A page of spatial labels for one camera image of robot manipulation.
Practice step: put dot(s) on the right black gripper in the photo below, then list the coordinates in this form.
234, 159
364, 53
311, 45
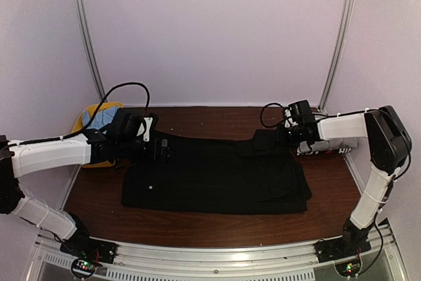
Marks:
281, 139

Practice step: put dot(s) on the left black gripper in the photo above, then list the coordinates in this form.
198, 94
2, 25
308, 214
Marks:
162, 158

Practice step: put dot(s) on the black long sleeve shirt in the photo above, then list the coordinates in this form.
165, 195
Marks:
258, 176

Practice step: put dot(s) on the grey shirt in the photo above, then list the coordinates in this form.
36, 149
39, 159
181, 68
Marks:
337, 141

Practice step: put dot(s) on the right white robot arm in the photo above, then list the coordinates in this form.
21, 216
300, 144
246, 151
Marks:
388, 142

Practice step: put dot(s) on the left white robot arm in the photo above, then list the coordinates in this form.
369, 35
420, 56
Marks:
87, 148

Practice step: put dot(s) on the black printed folded shirt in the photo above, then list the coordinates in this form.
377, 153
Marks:
325, 152

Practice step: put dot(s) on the light blue shirt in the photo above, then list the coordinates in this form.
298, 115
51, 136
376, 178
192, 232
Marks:
101, 119

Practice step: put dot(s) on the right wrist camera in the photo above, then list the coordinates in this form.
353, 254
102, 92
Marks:
298, 114

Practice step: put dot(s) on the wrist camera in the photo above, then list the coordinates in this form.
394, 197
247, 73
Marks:
127, 125
298, 114

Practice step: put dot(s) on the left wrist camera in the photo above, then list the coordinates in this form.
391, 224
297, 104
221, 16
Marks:
127, 125

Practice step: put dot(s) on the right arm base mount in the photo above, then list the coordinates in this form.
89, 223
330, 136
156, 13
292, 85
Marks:
346, 249

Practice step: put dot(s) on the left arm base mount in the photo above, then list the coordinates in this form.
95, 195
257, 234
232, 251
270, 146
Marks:
89, 253

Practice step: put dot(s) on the front aluminium rail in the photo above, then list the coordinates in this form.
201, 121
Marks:
291, 261

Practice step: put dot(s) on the right aluminium frame post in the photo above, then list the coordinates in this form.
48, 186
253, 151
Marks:
344, 22

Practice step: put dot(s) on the aluminium frame post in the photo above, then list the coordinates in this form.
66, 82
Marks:
88, 48
344, 22

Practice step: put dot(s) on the left aluminium frame post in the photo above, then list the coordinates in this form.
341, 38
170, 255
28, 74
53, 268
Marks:
88, 48

